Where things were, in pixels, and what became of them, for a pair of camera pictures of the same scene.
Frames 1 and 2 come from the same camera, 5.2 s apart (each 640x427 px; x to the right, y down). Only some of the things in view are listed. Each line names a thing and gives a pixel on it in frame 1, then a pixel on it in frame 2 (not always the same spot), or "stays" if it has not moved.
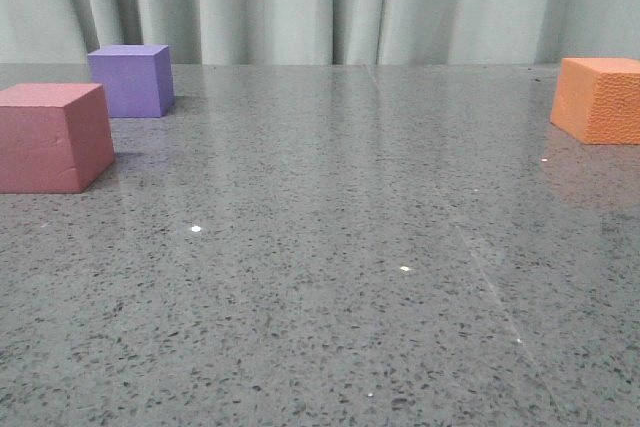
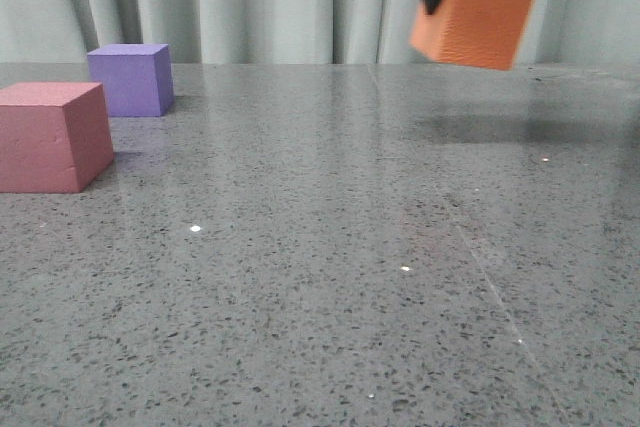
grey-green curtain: (322, 5) stays
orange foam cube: (597, 100) -> (478, 22)
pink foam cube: (55, 138) stays
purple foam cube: (137, 78) stays
